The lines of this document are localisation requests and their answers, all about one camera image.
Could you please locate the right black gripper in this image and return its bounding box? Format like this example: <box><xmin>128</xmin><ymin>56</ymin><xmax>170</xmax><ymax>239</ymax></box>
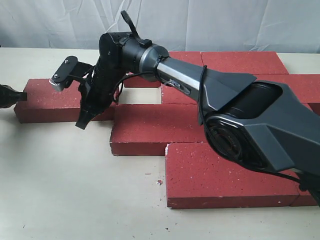
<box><xmin>75</xmin><ymin>57</ymin><xmax>125</xmax><ymax>130</ymax></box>

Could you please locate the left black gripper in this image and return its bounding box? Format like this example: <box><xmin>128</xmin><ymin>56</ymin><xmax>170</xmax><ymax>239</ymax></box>
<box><xmin>0</xmin><ymin>84</ymin><xmax>27</xmax><ymax>109</ymax></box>

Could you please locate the red brick diagonal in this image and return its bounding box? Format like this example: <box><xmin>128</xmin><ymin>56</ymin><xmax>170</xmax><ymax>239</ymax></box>
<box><xmin>109</xmin><ymin>104</ymin><xmax>207</xmax><ymax>156</ymax></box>

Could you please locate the red brick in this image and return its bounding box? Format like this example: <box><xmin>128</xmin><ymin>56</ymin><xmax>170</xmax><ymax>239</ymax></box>
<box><xmin>160</xmin><ymin>84</ymin><xmax>197</xmax><ymax>105</ymax></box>
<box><xmin>290</xmin><ymin>192</ymin><xmax>318</xmax><ymax>207</ymax></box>
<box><xmin>201</xmin><ymin>51</ymin><xmax>289</xmax><ymax>75</ymax></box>
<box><xmin>255</xmin><ymin>74</ymin><xmax>320</xmax><ymax>115</ymax></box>
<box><xmin>165</xmin><ymin>143</ymin><xmax>300</xmax><ymax>209</ymax></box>
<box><xmin>124</xmin><ymin>51</ymin><xmax>203</xmax><ymax>88</ymax></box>

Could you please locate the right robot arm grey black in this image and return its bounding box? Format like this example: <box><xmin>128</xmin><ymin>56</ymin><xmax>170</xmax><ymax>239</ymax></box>
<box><xmin>76</xmin><ymin>32</ymin><xmax>320</xmax><ymax>201</ymax></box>

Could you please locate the grey backdrop cloth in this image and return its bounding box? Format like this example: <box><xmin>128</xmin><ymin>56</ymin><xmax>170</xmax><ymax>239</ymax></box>
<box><xmin>0</xmin><ymin>0</ymin><xmax>320</xmax><ymax>53</ymax></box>

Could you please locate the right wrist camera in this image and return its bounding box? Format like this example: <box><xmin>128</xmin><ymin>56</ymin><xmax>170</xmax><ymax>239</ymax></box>
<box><xmin>49</xmin><ymin>55</ymin><xmax>94</xmax><ymax>92</ymax></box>

